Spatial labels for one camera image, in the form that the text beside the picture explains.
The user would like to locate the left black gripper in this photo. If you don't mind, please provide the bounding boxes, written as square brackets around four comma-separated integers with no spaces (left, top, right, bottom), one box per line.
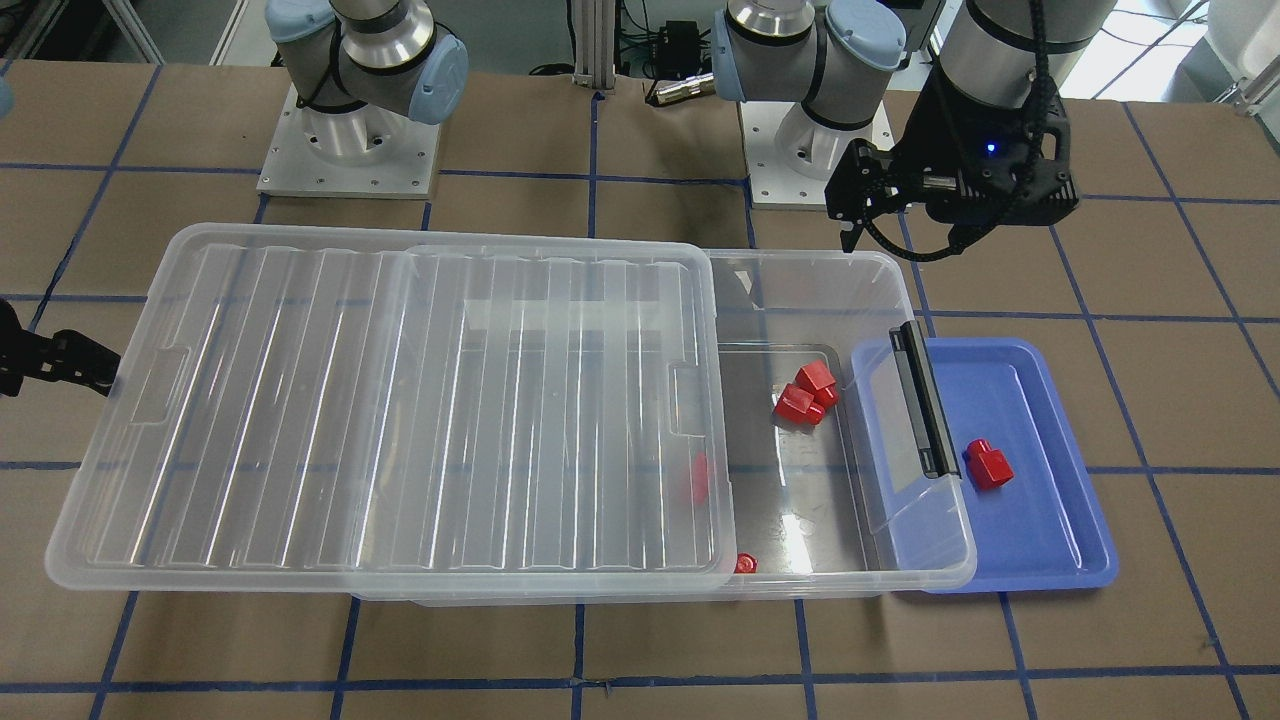
[826,70,1080,252]

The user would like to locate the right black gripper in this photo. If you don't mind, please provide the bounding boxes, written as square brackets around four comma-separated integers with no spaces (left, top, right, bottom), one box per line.
[1,300,122,397]

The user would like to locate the clear plastic box lid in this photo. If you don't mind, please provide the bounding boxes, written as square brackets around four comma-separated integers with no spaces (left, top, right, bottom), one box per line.
[45,223,737,603]

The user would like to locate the red block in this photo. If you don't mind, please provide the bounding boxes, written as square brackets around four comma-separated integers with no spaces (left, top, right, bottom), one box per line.
[689,452,710,506]
[794,359,840,407]
[963,438,1015,492]
[733,552,759,575]
[773,383,827,427]

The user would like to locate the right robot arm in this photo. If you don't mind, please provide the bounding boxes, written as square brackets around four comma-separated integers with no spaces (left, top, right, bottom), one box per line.
[257,1,468,199]

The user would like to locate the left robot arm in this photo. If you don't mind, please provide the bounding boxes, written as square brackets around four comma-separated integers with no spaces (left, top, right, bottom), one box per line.
[710,1,1114,263]

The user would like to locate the clear plastic storage box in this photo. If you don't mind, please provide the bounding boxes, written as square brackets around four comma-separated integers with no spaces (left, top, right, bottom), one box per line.
[349,249,979,607]

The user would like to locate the blue plastic tray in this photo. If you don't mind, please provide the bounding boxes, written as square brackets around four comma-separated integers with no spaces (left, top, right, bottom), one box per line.
[847,337,1117,594]

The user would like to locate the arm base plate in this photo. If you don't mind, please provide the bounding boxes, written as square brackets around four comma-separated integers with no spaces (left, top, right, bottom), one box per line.
[256,87,442,200]
[739,101,895,211]

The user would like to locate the black box latch handle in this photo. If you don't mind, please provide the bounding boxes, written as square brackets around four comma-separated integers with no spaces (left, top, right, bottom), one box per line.
[890,320,960,479]

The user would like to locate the aluminium frame post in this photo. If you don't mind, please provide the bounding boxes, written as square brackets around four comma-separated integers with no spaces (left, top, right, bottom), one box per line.
[567,1,618,94]

